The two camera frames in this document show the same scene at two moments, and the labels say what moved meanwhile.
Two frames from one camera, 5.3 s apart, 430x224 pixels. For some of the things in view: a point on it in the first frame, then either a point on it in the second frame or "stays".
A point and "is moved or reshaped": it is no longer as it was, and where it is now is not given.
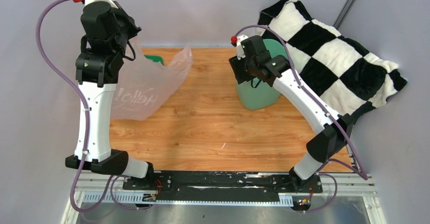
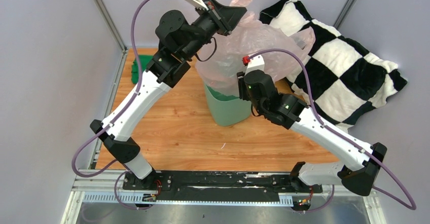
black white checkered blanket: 350,79 stays
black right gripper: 236,65 to 242,86
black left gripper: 119,13 to 225,17
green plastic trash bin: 265,96 is moved or reshaped
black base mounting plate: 223,185 stays
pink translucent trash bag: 143,83 is moved or reshaped
